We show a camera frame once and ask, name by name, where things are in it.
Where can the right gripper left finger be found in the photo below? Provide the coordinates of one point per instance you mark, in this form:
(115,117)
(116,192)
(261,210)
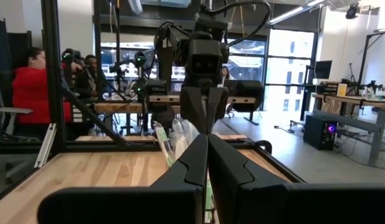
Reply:
(124,205)

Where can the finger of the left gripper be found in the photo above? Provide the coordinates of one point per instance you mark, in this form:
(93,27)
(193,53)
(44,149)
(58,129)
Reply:
(194,109)
(217,105)

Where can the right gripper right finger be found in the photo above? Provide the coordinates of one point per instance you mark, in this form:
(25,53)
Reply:
(289,205)

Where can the grey white bagged toothbrush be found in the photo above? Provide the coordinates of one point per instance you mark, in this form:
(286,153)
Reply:
(177,130)

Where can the green white bagged toothbrush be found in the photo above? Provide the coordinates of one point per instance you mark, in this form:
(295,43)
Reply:
(164,143)

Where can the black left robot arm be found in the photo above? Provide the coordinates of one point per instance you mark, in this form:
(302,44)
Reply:
(166,62)

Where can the person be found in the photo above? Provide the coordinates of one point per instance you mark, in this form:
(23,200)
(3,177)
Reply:
(89,81)
(33,93)
(225,72)

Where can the black office chair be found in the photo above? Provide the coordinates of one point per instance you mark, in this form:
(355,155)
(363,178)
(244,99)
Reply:
(248,93)

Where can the wooden top worktable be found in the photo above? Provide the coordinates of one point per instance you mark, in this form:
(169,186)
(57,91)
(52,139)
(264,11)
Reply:
(124,107)
(351,100)

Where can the computer tower purple light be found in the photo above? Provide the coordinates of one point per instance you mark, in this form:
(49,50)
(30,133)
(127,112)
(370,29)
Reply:
(317,130)

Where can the large bright window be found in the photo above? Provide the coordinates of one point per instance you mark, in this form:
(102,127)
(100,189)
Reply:
(289,62)

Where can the silver aluminium extrusion bar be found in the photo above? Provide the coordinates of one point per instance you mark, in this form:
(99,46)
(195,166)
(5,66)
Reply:
(46,146)

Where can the black computer monitor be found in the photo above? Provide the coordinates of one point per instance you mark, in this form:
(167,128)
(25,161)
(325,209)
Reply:
(323,70)

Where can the white ceiling light strip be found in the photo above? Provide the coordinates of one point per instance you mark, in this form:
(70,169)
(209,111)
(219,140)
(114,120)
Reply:
(292,12)

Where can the yellow white container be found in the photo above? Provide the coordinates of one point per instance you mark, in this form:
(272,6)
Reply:
(342,89)

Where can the grey office chair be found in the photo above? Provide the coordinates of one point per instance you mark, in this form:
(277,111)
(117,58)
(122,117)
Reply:
(15,110)

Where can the black ceiling spotlight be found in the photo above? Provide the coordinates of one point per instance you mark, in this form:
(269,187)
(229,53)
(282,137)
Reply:
(352,11)

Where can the dark blue partition panel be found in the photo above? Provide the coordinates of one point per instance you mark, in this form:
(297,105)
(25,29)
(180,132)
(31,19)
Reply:
(5,46)

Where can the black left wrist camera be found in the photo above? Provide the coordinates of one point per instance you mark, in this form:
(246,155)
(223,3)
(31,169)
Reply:
(205,59)

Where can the black table edge frame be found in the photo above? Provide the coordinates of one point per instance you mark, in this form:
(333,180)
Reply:
(102,146)

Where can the black frame post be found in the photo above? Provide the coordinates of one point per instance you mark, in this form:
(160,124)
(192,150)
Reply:
(54,77)

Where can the black metal frame stand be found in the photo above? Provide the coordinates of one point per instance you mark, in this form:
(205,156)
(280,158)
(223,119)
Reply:
(364,62)

